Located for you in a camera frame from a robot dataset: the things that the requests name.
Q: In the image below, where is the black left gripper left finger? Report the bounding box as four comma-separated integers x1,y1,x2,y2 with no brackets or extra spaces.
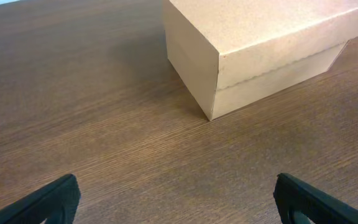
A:
0,174,81,224

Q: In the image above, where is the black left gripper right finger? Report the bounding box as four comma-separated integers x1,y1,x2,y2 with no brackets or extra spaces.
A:
273,173,358,224

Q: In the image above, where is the brown cardboard box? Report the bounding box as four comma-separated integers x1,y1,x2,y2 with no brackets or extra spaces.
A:
162,0,358,120

